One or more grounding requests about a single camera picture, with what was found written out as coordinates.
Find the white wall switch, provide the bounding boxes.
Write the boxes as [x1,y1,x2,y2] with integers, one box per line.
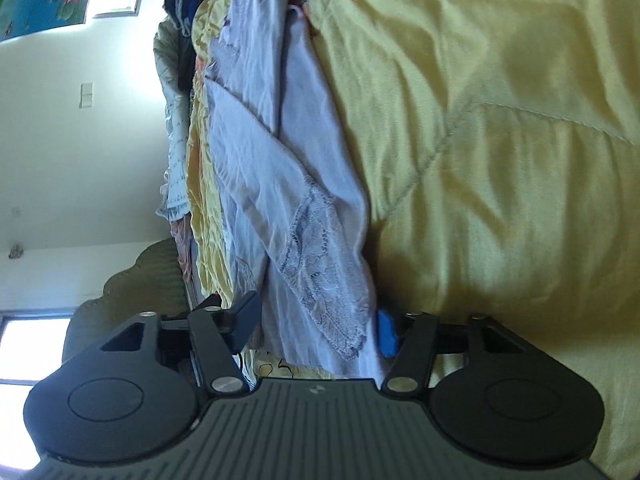
[79,82,93,108]

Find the yellow quilt with sheep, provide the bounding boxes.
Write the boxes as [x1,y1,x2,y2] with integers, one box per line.
[309,0,639,479]

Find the dark folded clothes stack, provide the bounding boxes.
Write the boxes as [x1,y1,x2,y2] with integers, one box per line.
[164,0,203,94]

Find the white patterned pillow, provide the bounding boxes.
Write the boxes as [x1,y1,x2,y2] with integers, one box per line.
[153,16,193,222]

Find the light lavender lace garment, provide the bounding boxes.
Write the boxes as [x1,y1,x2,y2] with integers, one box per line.
[205,0,386,380]

